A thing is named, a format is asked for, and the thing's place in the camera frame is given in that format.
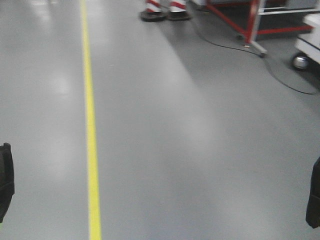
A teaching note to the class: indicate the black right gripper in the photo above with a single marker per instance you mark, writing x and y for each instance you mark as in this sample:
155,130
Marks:
313,206

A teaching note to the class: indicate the red white traffic cone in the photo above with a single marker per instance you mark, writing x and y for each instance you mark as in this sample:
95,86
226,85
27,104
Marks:
153,12

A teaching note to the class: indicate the red metal frame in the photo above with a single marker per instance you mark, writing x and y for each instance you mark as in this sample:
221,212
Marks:
258,9

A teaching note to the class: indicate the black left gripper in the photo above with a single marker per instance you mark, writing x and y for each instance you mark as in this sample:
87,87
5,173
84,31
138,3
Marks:
7,179

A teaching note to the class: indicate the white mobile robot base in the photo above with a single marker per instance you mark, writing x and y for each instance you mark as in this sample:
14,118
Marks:
308,45

